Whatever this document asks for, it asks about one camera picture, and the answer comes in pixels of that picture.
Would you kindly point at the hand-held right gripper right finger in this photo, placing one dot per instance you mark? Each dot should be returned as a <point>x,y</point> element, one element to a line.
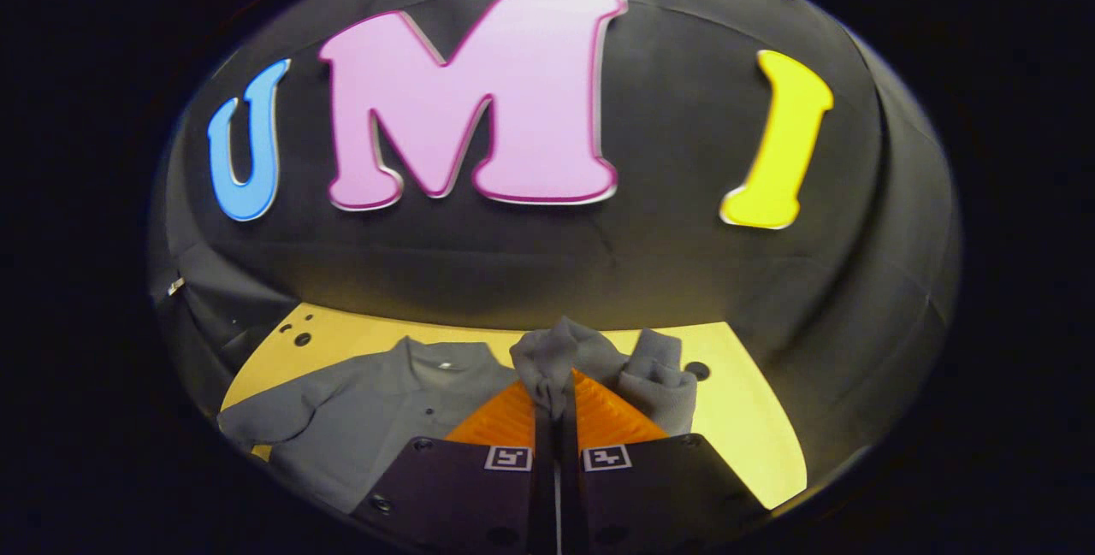
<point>571,487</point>

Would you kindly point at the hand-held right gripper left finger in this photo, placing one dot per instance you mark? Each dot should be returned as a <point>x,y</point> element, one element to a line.
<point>544,487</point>

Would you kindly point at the grey button shirt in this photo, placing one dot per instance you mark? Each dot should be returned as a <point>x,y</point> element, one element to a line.
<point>376,427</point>

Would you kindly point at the black backdrop cloth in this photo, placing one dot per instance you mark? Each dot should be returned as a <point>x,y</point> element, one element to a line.
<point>684,153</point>

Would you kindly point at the small silver clip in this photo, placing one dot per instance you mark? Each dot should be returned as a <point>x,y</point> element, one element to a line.
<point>175,286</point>

